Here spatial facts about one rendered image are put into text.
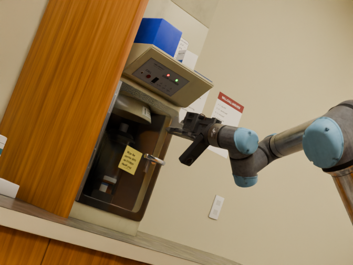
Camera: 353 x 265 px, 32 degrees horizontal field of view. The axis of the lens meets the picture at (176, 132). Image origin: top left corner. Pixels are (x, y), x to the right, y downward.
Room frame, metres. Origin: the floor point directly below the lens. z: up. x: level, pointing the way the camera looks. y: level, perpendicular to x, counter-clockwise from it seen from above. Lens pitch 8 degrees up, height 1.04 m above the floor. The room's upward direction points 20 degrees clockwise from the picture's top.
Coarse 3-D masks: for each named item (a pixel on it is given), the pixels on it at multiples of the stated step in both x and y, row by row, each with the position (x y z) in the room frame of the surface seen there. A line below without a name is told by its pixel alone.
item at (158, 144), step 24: (120, 96) 1.89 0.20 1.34; (144, 96) 1.96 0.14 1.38; (120, 120) 1.91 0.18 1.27; (144, 120) 1.98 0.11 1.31; (168, 120) 2.05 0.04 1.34; (120, 144) 1.94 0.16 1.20; (144, 144) 2.01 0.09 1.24; (168, 144) 2.08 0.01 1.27; (96, 168) 1.90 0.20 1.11; (120, 168) 1.96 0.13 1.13; (144, 168) 2.03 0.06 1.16; (96, 192) 1.92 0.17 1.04; (120, 192) 1.99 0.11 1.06; (144, 192) 2.06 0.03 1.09
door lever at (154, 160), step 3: (144, 156) 1.96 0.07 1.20; (147, 156) 1.96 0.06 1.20; (150, 156) 1.97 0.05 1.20; (153, 156) 1.98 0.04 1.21; (150, 159) 1.97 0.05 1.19; (153, 159) 1.98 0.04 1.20; (156, 159) 1.99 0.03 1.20; (159, 159) 2.00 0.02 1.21; (153, 162) 2.05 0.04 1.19; (156, 162) 2.00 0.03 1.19; (159, 162) 2.00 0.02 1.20; (162, 162) 2.01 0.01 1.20; (162, 165) 2.02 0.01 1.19
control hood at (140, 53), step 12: (132, 48) 1.85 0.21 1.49; (144, 48) 1.81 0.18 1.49; (156, 48) 1.80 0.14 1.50; (132, 60) 1.83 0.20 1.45; (144, 60) 1.83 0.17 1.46; (168, 60) 1.86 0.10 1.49; (132, 72) 1.86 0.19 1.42; (180, 72) 1.92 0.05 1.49; (192, 72) 1.93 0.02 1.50; (144, 84) 1.93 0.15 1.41; (192, 84) 1.98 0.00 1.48; (204, 84) 1.99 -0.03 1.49; (168, 96) 2.00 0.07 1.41; (180, 96) 2.02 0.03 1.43; (192, 96) 2.03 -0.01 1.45
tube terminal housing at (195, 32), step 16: (160, 0) 1.92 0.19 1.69; (144, 16) 1.89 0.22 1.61; (160, 16) 1.93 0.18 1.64; (176, 16) 1.98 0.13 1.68; (192, 32) 2.05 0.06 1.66; (192, 48) 2.07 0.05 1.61; (128, 80) 1.91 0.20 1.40; (160, 96) 2.02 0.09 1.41; (80, 208) 1.91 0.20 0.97; (96, 208) 1.95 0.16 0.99; (96, 224) 1.97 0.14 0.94; (112, 224) 2.01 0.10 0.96; (128, 224) 2.06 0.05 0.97
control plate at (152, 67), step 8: (144, 64) 1.85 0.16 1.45; (152, 64) 1.85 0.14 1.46; (160, 64) 1.86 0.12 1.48; (136, 72) 1.87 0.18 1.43; (144, 72) 1.88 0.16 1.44; (152, 72) 1.88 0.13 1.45; (160, 72) 1.89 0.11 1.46; (168, 72) 1.90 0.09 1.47; (144, 80) 1.91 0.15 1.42; (160, 80) 1.93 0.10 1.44; (168, 80) 1.93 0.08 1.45; (184, 80) 1.95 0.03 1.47; (160, 88) 1.96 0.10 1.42; (168, 88) 1.97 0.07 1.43; (176, 88) 1.98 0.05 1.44
